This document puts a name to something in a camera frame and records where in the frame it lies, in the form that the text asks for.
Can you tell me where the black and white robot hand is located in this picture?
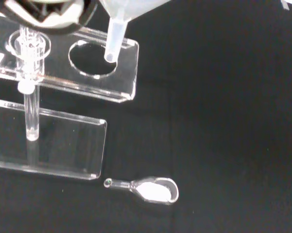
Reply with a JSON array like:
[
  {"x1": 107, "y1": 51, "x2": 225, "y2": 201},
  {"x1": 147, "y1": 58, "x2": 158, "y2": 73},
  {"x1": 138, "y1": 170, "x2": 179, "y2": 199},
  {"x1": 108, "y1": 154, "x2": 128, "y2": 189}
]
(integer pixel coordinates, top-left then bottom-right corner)
[{"x1": 0, "y1": 0, "x2": 102, "y2": 35}]

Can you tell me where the clear acrylic funnel stand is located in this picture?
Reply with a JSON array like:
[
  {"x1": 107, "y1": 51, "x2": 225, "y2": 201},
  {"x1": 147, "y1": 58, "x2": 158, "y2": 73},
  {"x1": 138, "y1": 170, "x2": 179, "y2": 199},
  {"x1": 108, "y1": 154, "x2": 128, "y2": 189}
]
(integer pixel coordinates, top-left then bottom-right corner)
[{"x1": 0, "y1": 11, "x2": 139, "y2": 181}]

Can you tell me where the glass weighing funnel with powder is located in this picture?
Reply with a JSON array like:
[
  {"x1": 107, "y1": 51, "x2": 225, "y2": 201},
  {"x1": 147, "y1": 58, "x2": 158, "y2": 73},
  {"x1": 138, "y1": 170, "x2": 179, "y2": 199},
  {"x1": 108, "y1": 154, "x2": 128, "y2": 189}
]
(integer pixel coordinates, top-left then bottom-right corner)
[{"x1": 103, "y1": 177, "x2": 179, "y2": 206}]

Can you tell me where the black bench cloth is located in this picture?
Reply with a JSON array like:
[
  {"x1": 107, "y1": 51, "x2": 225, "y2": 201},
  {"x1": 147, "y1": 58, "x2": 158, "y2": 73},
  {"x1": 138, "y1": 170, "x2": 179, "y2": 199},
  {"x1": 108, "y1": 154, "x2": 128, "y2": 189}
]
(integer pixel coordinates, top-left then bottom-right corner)
[{"x1": 0, "y1": 0, "x2": 292, "y2": 233}]

